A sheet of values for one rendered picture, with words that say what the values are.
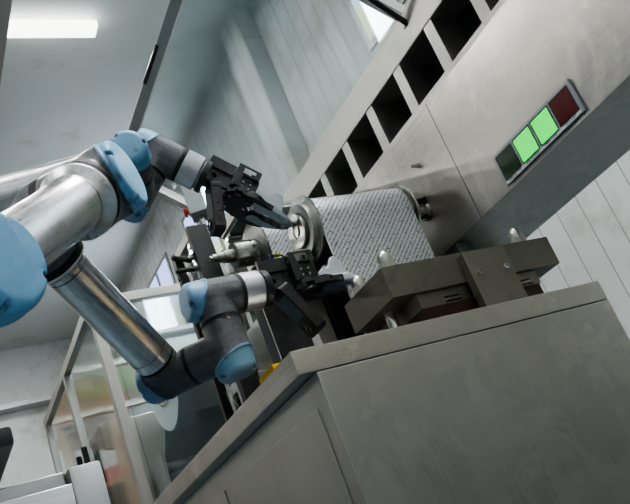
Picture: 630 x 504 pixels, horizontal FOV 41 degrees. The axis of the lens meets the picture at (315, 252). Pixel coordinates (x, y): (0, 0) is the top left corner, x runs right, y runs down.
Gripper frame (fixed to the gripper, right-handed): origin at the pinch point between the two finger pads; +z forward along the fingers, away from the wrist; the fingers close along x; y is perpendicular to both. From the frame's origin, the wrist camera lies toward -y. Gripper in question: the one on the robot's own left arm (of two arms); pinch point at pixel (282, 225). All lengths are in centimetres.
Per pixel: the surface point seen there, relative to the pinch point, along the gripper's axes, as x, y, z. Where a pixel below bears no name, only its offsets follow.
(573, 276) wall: 131, 148, 150
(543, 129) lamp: -42, 16, 33
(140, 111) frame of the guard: 54, 55, -45
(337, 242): -6.6, -2.5, 10.9
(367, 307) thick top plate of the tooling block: -17.6, -21.2, 17.9
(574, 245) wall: 122, 157, 143
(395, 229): -6.5, 7.7, 21.8
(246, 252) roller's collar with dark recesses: 21.7, 4.5, -3.0
